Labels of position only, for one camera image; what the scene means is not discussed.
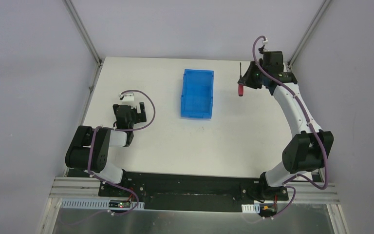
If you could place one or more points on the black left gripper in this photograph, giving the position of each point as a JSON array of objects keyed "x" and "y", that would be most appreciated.
[{"x": 138, "y": 114}]

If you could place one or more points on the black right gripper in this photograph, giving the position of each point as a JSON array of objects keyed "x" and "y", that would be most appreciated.
[{"x": 250, "y": 79}]

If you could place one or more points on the blue plastic bin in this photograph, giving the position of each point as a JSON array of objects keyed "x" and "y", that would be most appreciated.
[{"x": 197, "y": 94}]

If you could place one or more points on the white slotted cable duct right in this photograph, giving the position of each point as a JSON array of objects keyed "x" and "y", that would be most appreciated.
[{"x": 251, "y": 208}]

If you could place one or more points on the controller board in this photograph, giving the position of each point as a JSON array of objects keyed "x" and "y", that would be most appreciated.
[
  {"x": 268, "y": 210},
  {"x": 120, "y": 204}
]

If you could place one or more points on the left controller board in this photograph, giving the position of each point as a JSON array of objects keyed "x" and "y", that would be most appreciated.
[{"x": 120, "y": 204}]

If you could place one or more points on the white slotted cable duct left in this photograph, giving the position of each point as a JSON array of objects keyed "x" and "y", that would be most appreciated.
[{"x": 95, "y": 204}]

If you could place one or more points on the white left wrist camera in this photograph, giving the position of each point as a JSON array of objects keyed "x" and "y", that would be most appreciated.
[{"x": 127, "y": 98}]

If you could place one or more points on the red handled screwdriver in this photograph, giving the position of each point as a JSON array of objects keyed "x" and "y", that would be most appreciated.
[{"x": 240, "y": 82}]

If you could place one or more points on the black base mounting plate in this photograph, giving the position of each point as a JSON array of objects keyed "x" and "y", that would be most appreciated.
[{"x": 194, "y": 193}]

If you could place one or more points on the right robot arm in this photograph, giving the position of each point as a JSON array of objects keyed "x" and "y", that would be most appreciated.
[{"x": 310, "y": 145}]

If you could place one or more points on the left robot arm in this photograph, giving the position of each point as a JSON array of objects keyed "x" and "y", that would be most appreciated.
[{"x": 89, "y": 148}]

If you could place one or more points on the right controller board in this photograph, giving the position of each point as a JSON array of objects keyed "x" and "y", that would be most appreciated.
[{"x": 268, "y": 210}]

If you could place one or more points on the white slotted cable duct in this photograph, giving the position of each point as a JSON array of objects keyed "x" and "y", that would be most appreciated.
[
  {"x": 95, "y": 204},
  {"x": 251, "y": 208}
]

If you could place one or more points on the aluminium frame rail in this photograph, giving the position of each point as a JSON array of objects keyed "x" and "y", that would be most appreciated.
[{"x": 75, "y": 187}]

